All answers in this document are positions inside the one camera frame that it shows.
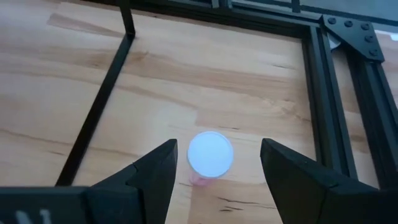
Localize pink pill bottle white cap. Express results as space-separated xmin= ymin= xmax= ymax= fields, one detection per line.
xmin=186 ymin=131 xmax=235 ymax=188

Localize black bolted corner bracket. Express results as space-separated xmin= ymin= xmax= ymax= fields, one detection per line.
xmin=320 ymin=14 xmax=386 ymax=63

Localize wooden shelf black metal legs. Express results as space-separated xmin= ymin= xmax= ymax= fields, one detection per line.
xmin=55 ymin=0 xmax=137 ymax=187

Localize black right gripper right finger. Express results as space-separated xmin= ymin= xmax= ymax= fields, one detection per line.
xmin=260 ymin=139 xmax=398 ymax=224

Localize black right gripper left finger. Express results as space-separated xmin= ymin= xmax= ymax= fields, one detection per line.
xmin=84 ymin=139 xmax=178 ymax=224

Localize black aluminium table frame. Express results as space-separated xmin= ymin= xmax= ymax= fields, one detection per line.
xmin=81 ymin=0 xmax=398 ymax=191

